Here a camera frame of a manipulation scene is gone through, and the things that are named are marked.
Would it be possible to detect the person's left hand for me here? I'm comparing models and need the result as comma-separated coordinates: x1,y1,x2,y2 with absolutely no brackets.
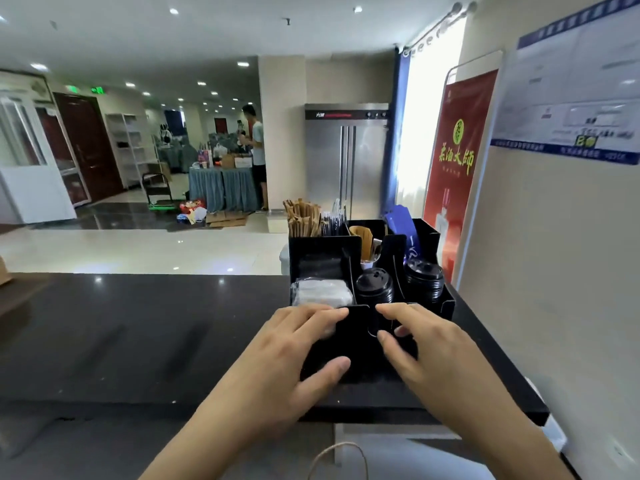
215,303,352,436

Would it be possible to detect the person's right hand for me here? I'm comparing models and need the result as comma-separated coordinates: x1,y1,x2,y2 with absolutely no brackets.
376,301,511,441

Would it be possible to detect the plastic wrapped white pack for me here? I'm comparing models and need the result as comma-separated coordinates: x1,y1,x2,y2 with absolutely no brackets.
292,277,355,308

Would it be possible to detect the black acrylic organizer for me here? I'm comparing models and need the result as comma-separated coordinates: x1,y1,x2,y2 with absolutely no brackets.
288,217,457,382

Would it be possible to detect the tan paper sleeve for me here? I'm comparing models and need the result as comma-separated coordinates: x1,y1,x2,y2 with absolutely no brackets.
348,225,377,264

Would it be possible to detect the bundle of brown wrapped sticks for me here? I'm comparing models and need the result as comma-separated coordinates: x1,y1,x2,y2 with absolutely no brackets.
283,199,323,239

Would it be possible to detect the blue skirted table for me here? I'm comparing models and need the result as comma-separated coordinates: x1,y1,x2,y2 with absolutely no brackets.
188,165,261,214

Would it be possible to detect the red banner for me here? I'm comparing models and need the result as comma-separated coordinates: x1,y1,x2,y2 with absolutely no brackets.
422,49,503,288

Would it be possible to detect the black trolley cart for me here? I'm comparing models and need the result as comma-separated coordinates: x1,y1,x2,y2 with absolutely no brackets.
140,173,177,207

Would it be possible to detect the stainless steel refrigerator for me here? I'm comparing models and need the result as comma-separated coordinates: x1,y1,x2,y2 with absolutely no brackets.
304,103,391,222

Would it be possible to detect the blue window curtain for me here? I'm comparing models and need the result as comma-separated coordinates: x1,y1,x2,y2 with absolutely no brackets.
380,49,411,217

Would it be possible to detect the white window curtain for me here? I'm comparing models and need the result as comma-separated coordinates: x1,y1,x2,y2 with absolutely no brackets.
395,19,468,222

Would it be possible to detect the white shelving unit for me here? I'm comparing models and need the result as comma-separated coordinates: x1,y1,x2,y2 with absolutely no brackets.
105,113,159,189

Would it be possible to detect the dark brown door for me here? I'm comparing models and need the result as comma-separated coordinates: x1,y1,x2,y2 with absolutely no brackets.
53,91,126,204

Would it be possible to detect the white door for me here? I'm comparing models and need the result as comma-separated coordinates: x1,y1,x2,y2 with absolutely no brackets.
0,95,78,227

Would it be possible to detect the white wall poster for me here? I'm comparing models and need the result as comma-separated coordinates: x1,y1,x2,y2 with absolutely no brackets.
490,0,640,166

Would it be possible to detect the framed wall picture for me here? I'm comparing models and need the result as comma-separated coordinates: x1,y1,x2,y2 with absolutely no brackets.
0,69,54,105

